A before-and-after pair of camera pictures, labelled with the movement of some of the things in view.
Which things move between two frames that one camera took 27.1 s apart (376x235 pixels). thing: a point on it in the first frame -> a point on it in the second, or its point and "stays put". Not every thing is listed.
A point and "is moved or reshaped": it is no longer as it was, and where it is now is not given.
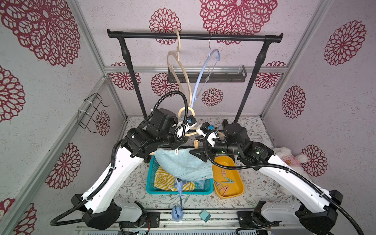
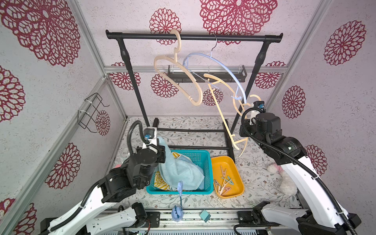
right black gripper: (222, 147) -> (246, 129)
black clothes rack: (123, 35) stays put
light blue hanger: (202, 69) -> (211, 55)
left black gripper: (179, 141) -> (160, 152)
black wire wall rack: (86, 116) stays put
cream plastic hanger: (177, 54) is moved or reshaped
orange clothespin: (196, 144) -> (224, 182)
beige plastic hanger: (190, 107) -> (226, 125)
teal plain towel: (184, 165) is moved or reshaped
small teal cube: (205, 216) stays put
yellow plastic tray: (227, 183) stays put
